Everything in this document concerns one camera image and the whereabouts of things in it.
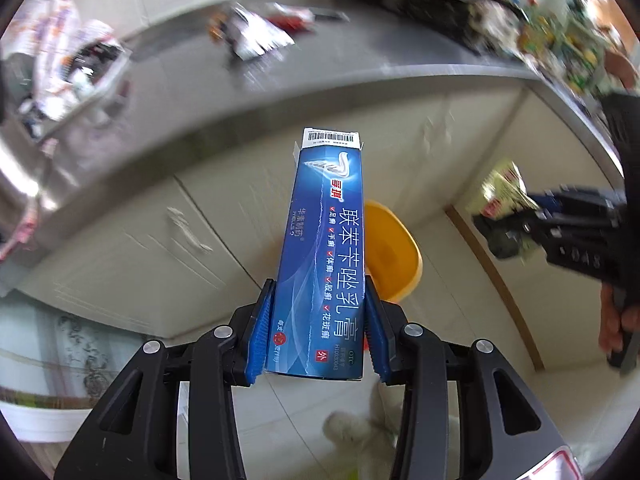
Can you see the silver foil packet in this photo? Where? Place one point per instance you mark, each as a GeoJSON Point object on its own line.
{"type": "Point", "coordinates": [260, 35]}

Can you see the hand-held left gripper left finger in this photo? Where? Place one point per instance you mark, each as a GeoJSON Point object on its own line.
{"type": "Point", "coordinates": [260, 340]}

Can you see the yellow plastic bin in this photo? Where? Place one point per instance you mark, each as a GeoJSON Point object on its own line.
{"type": "Point", "coordinates": [390, 250]}

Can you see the floral glass door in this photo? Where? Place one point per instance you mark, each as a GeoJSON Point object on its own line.
{"type": "Point", "coordinates": [95, 360]}

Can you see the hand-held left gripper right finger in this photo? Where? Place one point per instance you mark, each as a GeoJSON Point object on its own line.
{"type": "Point", "coordinates": [375, 340]}

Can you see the white printed plastic bag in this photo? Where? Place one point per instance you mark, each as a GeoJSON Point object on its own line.
{"type": "Point", "coordinates": [65, 60]}

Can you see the blue medicine box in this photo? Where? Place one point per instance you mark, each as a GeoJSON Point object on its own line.
{"type": "Point", "coordinates": [325, 260]}

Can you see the pile of colourful packets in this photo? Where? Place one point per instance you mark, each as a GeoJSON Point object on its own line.
{"type": "Point", "coordinates": [565, 45]}

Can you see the green snack packet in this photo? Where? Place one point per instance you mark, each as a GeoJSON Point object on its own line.
{"type": "Point", "coordinates": [505, 190]}

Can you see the person's right hand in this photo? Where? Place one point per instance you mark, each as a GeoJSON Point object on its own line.
{"type": "Point", "coordinates": [609, 320]}

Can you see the white kitchen cabinet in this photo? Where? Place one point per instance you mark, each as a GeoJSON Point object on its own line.
{"type": "Point", "coordinates": [150, 260]}

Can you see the black bag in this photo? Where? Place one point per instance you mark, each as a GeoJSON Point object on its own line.
{"type": "Point", "coordinates": [440, 10]}

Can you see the red packet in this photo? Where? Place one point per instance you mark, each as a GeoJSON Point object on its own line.
{"type": "Point", "coordinates": [292, 16]}

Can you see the person's grey trouser leg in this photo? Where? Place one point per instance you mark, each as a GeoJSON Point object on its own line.
{"type": "Point", "coordinates": [357, 425]}

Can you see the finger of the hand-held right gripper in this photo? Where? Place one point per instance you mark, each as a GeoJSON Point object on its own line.
{"type": "Point", "coordinates": [515, 232]}
{"type": "Point", "coordinates": [565, 200]}

